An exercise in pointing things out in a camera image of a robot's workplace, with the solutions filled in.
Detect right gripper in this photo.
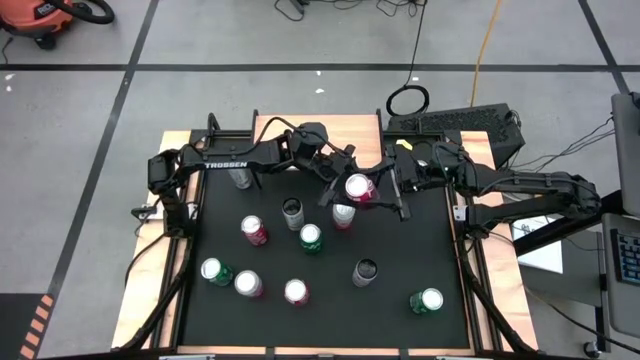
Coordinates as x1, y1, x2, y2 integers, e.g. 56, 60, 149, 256
372, 144, 454, 223

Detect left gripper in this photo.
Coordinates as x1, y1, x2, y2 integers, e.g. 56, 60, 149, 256
299, 144, 357, 208

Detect red Coca-Cola can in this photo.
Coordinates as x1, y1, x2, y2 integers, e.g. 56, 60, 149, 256
240, 214, 270, 247
343, 172, 380, 205
283, 278, 311, 308

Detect green Sprite can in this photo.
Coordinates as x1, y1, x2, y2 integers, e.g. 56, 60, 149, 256
408, 287, 445, 315
200, 257, 235, 287
298, 222, 325, 256

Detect white paper sheet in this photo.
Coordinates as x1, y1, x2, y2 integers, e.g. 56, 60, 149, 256
512, 214, 564, 275

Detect computer monitor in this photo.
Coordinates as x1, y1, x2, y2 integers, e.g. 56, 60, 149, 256
610, 92, 640, 219

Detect black keyboard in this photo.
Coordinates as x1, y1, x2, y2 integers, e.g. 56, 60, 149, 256
610, 228, 640, 287

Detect gray rolling desk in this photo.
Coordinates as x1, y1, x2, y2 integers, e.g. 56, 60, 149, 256
514, 192, 640, 359

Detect orange shop vacuum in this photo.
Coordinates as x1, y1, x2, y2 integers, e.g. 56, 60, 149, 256
0, 0, 76, 50

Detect black mat orange stripes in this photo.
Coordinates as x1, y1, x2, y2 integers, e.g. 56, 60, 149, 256
0, 292, 56, 360

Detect wooden shelf black frame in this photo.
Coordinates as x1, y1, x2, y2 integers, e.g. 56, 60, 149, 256
252, 107, 389, 174

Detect black coiled cable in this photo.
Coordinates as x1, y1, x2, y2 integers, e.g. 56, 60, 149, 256
385, 0, 431, 118

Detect black table frame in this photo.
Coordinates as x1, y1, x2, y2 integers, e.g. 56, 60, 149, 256
159, 112, 539, 360

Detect yellow cable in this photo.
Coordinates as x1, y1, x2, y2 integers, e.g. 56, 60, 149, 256
469, 0, 504, 109

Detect black diagonal frame strut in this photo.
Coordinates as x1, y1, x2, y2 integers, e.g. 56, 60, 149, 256
117, 234, 196, 351
454, 242, 537, 354

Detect black vacuum hose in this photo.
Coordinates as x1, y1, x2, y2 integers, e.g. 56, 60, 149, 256
47, 0, 116, 25

